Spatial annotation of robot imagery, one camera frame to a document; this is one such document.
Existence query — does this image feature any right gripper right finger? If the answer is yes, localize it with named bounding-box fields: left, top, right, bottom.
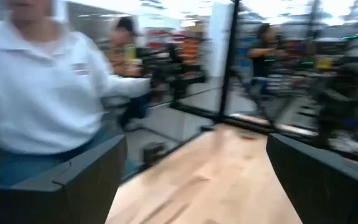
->
left=265, top=133, right=358, bottom=224

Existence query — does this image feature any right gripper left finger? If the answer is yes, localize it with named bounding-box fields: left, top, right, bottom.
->
left=0, top=135, right=129, bottom=224

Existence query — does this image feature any person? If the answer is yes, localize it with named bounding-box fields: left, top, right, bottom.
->
left=246, top=23, right=290, bottom=103
left=0, top=0, right=155, bottom=187
left=103, top=17, right=155, bottom=125

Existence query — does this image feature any black aluminium frame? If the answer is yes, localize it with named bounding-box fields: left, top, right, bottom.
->
left=141, top=0, right=358, bottom=166

